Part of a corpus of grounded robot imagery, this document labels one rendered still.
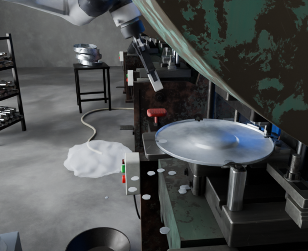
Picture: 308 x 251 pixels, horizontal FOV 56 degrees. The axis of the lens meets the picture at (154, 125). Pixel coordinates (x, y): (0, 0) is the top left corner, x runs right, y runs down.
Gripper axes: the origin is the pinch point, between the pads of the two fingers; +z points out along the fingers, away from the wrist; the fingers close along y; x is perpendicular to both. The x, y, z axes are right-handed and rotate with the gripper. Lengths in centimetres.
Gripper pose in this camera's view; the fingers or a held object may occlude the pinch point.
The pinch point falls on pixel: (155, 80)
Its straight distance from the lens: 101.1
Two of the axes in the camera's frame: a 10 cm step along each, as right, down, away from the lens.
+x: 9.0, -4.3, 0.2
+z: 4.0, 8.5, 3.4
